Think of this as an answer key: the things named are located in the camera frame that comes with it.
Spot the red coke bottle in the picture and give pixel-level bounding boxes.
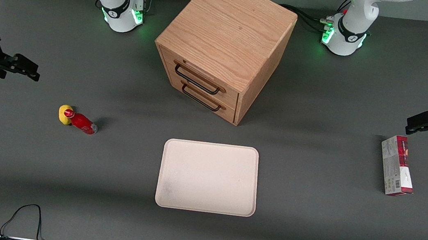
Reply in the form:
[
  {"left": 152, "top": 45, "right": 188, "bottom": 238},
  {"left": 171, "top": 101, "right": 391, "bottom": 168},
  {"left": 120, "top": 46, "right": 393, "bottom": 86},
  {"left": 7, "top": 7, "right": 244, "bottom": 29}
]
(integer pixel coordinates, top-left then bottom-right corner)
[{"left": 61, "top": 107, "right": 100, "bottom": 136}]

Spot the yellow lemon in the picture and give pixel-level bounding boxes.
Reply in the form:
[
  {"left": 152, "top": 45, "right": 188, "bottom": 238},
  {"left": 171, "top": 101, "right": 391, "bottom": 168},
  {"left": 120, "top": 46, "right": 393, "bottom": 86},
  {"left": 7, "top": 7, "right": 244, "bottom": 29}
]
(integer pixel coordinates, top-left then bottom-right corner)
[{"left": 57, "top": 104, "right": 75, "bottom": 126}]

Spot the cream rectangular tray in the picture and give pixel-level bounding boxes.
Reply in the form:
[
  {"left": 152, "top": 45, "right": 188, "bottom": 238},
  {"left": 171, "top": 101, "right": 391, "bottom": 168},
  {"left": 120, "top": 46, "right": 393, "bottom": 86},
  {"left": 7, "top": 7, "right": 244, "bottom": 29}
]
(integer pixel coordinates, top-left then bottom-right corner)
[{"left": 154, "top": 136, "right": 264, "bottom": 220}]

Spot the wooden drawer cabinet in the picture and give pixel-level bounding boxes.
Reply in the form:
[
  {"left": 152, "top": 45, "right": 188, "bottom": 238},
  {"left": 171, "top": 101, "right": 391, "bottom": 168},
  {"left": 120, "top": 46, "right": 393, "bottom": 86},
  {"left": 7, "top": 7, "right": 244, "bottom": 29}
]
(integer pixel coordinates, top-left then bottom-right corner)
[{"left": 145, "top": 0, "right": 301, "bottom": 132}]

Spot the black drawer handle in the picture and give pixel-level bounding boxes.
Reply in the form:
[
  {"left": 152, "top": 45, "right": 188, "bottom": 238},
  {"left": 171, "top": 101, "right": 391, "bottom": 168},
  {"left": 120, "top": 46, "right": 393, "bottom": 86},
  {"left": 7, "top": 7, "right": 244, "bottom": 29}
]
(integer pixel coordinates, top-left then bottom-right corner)
[
  {"left": 179, "top": 81, "right": 230, "bottom": 113},
  {"left": 171, "top": 62, "right": 229, "bottom": 97}
]

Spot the black left arm base cable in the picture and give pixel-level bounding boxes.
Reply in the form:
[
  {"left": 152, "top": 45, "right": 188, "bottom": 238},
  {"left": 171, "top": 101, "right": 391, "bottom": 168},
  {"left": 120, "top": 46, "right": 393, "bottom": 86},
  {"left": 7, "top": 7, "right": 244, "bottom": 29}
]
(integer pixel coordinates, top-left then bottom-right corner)
[{"left": 277, "top": 0, "right": 353, "bottom": 36}]

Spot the red tartan cookie box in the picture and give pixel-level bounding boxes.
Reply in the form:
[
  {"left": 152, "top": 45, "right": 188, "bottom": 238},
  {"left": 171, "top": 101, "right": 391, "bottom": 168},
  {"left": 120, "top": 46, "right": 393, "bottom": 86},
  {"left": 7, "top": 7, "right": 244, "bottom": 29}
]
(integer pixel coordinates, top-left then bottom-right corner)
[{"left": 374, "top": 133, "right": 421, "bottom": 199}]

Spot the wooden drawer front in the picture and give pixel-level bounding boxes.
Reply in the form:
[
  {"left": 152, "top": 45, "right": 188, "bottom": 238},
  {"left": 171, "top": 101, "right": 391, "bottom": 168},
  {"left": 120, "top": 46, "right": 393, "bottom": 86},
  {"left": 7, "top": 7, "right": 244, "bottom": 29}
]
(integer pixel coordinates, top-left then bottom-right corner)
[
  {"left": 153, "top": 46, "right": 245, "bottom": 111},
  {"left": 160, "top": 68, "right": 241, "bottom": 124}
]

